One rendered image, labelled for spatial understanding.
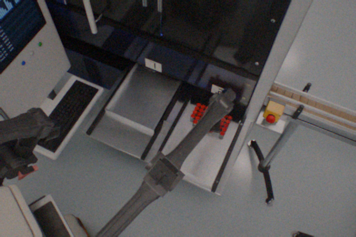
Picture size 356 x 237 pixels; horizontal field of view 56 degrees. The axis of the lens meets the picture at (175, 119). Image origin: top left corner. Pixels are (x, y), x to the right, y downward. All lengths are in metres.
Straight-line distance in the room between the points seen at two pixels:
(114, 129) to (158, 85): 0.32
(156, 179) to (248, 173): 1.61
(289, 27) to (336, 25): 2.41
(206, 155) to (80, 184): 1.19
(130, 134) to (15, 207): 0.69
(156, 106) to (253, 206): 1.13
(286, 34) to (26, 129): 0.86
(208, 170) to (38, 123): 0.76
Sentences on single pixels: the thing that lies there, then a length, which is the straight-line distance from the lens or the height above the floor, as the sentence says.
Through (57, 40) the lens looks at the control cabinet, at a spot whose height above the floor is 1.04.
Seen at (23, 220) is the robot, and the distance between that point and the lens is 1.06.
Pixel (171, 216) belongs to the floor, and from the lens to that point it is 2.35.
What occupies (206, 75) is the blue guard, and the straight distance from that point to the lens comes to 1.49.
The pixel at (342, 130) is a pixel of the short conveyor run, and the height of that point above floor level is 0.93.
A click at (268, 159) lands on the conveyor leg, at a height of 0.29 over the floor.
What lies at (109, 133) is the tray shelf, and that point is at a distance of 1.60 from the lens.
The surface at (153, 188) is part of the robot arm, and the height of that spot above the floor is 1.39.
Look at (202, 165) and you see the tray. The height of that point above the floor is 0.88.
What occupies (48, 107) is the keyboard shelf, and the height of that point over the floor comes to 0.80.
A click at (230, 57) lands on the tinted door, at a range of 1.36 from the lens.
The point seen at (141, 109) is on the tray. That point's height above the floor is 0.88.
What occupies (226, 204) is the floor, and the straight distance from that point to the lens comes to 2.40.
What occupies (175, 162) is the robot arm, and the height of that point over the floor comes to 1.33.
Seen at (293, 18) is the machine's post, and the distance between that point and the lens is 1.14.
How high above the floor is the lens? 2.29
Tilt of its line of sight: 61 degrees down
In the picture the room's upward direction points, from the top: 2 degrees clockwise
